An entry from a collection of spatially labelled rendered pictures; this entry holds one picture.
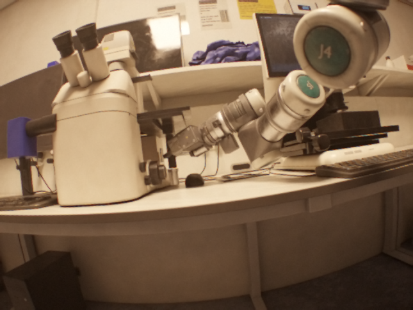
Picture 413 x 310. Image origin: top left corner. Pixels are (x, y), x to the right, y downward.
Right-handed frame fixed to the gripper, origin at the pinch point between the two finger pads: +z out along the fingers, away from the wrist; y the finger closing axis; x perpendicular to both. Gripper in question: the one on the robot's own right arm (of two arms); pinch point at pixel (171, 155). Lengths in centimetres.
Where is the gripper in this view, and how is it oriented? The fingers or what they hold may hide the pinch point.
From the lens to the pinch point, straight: 66.1
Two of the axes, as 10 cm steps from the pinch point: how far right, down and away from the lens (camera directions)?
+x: -4.3, -8.9, 1.7
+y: 3.6, 0.0, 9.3
